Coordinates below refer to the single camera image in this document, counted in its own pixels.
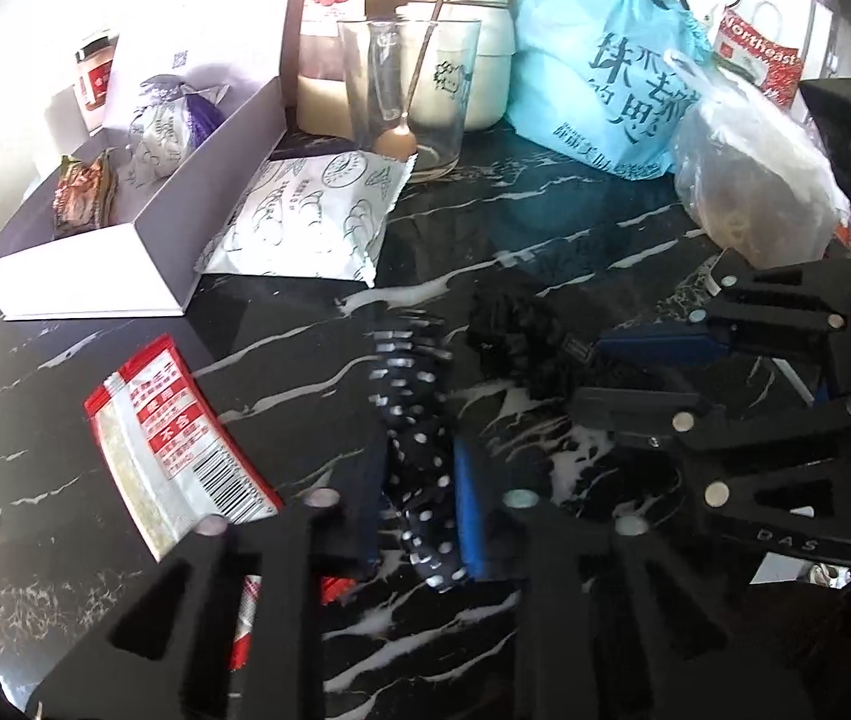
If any red lid jar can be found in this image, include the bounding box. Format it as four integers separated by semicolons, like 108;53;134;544
74;28;115;112

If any white printed snack packet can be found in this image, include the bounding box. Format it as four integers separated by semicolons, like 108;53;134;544
124;101;197;182
193;150;415;287

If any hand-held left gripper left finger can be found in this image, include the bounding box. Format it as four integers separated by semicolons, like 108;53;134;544
43;448;390;720

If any brown cereal packet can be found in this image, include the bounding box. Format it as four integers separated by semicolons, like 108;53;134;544
50;150;121;241

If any white kettle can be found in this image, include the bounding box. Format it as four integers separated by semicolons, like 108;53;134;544
395;0;520;132

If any lavender gift box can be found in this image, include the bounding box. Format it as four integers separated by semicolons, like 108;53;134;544
0;0;302;320

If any metal spoon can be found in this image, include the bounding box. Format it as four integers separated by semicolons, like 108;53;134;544
376;0;464;162

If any black polka dot cloth band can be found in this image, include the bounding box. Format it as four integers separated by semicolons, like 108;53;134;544
369;311;471;593

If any red white packet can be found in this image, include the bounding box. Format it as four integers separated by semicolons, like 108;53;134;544
84;335;284;560
228;574;351;672

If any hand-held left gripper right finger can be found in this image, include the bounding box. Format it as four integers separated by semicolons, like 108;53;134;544
452;437;757;720

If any clear plastic bag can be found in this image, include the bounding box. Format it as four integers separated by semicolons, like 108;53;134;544
669;52;851;269

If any beige pouch red label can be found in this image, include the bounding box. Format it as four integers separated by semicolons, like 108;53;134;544
296;0;370;136

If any red white bag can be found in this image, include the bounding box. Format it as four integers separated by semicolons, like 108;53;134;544
714;4;805;110

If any blue plastic bag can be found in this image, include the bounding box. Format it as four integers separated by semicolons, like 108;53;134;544
506;0;715;182

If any purple sachet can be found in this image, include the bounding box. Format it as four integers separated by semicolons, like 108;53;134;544
139;73;230;147

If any clear glass cup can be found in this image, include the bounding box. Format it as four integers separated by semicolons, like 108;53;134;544
336;15;482;181

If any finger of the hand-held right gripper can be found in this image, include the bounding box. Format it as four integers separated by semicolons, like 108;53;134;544
566;386;851;458
596;251;851;372

